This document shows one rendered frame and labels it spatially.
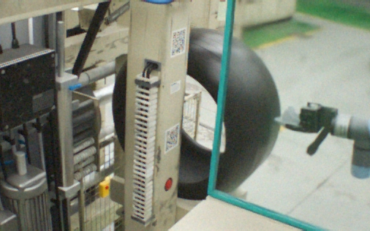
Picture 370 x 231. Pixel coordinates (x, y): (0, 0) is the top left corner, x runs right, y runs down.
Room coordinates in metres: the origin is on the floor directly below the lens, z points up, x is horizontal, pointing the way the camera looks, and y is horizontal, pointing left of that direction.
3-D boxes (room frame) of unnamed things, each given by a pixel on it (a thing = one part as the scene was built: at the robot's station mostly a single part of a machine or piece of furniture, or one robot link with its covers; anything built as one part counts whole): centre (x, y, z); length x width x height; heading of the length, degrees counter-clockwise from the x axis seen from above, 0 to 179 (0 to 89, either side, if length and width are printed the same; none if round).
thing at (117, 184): (1.42, 0.06, 0.90); 0.40 x 0.03 x 0.10; 60
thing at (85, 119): (1.57, 0.41, 1.05); 0.20 x 0.15 x 0.30; 150
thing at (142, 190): (1.25, 0.10, 1.19); 0.05 x 0.04 x 0.48; 60
